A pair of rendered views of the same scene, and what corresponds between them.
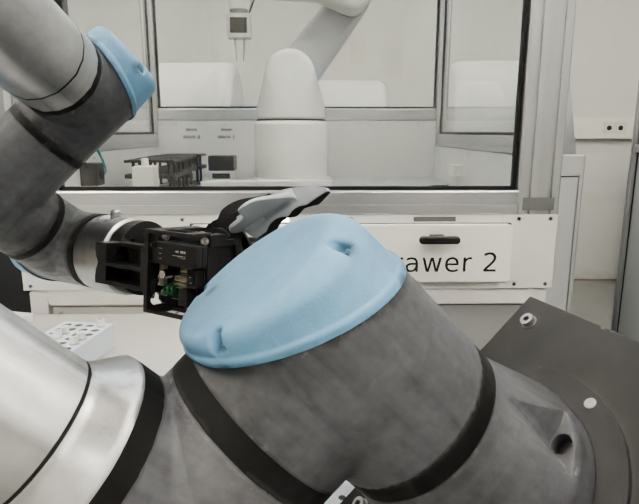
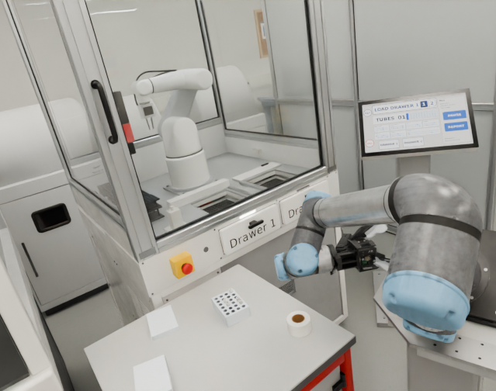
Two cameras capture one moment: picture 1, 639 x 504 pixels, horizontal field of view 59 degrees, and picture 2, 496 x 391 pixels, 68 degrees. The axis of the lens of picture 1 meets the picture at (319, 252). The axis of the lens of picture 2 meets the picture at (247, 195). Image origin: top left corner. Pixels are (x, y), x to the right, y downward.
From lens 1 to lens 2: 93 cm
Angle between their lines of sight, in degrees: 32
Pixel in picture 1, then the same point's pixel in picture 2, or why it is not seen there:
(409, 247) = (299, 202)
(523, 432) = not seen: hidden behind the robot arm
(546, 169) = (331, 155)
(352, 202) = (275, 193)
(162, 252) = (363, 253)
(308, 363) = not seen: hidden behind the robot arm
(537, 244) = (334, 183)
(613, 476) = (480, 257)
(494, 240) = (324, 188)
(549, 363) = not seen: hidden behind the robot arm
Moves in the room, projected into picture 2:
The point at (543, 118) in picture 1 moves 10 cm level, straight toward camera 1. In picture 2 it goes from (328, 136) to (338, 140)
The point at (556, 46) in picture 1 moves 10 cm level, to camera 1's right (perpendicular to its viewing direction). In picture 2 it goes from (327, 108) to (342, 103)
